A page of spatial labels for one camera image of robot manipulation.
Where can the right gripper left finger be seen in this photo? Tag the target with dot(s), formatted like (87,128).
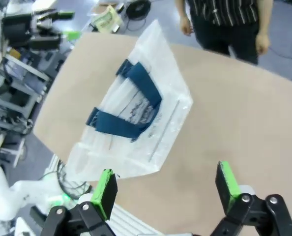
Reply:
(106,196)

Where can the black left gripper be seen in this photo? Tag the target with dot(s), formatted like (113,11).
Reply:
(18,27)

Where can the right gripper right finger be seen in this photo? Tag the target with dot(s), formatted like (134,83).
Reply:
(227,189)

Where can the person's right forearm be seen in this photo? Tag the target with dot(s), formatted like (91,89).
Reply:
(182,8)

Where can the person's left forearm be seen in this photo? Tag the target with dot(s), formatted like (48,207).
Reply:
(265,19)

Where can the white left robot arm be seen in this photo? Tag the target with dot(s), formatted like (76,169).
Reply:
(1,196)

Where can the green beige paper bag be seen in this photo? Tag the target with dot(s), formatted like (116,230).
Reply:
(108,19)

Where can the person's right hand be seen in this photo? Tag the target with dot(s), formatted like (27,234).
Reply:
(186,24)

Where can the person's left hand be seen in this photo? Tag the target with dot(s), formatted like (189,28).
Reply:
(262,43)

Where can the grey metal equipment rack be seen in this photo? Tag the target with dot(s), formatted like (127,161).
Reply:
(23,78)

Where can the person in striped shirt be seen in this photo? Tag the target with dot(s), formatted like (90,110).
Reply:
(224,29)

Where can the white ribbed aluminium rail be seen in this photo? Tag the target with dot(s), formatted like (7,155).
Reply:
(133,221)

